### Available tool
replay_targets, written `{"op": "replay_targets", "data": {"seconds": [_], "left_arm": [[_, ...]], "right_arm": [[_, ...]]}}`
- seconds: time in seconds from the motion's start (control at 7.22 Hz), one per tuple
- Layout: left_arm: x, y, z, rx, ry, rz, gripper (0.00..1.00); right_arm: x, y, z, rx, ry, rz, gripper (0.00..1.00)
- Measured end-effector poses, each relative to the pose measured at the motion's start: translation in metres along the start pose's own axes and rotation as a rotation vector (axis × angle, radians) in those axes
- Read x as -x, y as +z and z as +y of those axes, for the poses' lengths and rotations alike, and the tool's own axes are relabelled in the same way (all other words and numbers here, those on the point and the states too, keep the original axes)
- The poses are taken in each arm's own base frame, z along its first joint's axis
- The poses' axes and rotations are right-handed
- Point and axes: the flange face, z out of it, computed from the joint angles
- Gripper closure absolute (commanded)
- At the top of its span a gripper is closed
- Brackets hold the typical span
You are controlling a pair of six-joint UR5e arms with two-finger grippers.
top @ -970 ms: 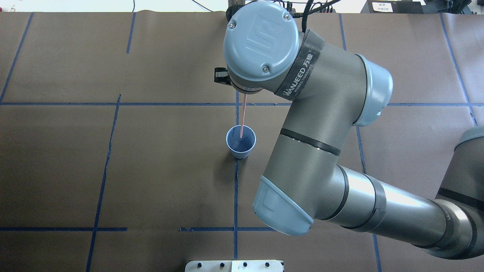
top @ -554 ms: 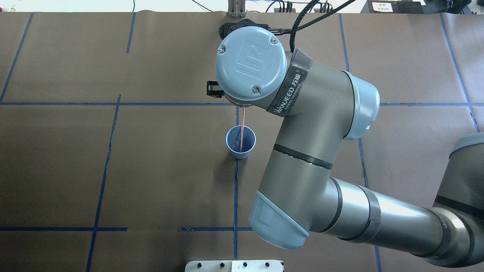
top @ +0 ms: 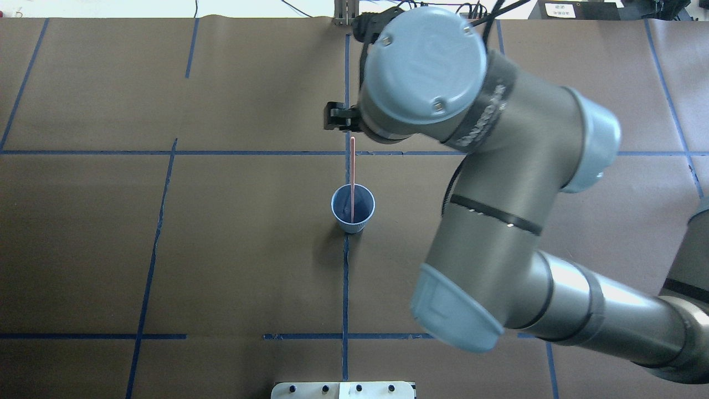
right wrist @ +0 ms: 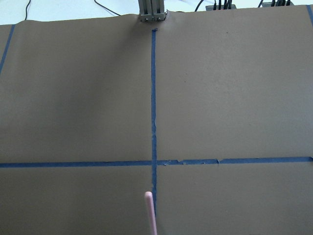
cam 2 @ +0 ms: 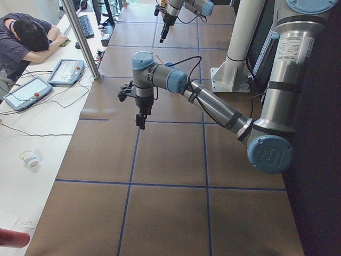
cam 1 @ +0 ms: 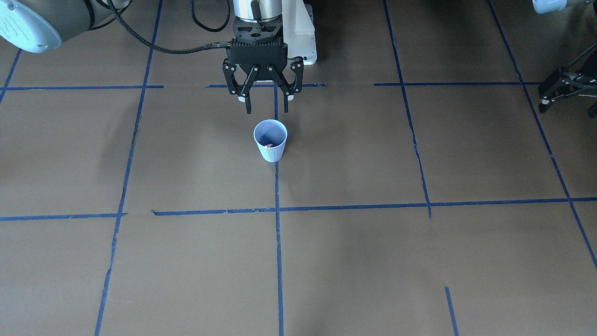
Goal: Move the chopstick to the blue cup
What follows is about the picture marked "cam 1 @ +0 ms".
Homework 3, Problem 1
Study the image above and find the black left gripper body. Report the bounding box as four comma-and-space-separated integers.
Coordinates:
562, 60, 597, 96

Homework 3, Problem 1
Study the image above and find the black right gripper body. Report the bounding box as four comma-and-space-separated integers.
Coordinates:
226, 40, 288, 81

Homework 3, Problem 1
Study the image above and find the blue ribbed plastic cup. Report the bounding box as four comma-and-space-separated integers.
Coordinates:
252, 119, 288, 162

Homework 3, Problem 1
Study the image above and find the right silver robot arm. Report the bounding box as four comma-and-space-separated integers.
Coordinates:
0, 0, 305, 113

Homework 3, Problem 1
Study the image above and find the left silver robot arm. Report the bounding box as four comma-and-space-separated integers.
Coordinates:
532, 0, 597, 113

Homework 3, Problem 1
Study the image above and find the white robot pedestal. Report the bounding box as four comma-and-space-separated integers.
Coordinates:
282, 0, 318, 65

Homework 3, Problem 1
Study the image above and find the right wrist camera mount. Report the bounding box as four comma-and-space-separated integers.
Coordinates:
233, 15, 283, 45

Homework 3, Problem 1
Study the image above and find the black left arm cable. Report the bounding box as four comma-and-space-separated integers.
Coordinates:
567, 41, 597, 70

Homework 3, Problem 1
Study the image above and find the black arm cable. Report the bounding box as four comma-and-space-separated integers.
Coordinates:
105, 0, 234, 55
567, 41, 597, 70

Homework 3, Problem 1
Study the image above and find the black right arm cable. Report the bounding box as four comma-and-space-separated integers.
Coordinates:
105, 0, 234, 55

